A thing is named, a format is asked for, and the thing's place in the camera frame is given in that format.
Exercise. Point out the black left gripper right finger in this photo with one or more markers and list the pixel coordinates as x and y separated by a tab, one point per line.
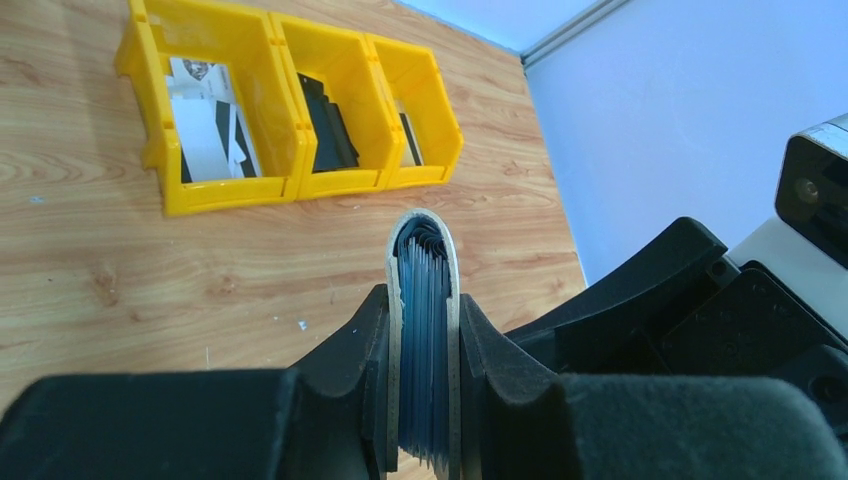
520	420

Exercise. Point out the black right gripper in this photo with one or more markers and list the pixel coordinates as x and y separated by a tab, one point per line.
753	327

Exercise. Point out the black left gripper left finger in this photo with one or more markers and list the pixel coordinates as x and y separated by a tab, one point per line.
324	417

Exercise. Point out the beige leather card holder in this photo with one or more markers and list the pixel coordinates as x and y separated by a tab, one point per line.
424	380

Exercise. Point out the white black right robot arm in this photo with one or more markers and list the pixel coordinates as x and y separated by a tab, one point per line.
817	280

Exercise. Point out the black cards in bin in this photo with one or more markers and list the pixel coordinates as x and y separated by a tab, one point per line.
335	149

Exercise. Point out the card in right bin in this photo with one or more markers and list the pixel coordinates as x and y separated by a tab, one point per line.
412	155

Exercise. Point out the white cards in bin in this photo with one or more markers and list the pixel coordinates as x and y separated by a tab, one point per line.
216	144

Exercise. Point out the yellow bin right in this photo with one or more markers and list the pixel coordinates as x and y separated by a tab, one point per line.
411	74

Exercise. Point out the yellow bin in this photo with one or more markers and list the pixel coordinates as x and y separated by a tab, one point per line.
241	38
336	78
411	74

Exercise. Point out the yellow bin middle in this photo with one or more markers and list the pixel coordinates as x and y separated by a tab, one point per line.
336	78

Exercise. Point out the yellow bin left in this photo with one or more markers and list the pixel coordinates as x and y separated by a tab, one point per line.
241	38

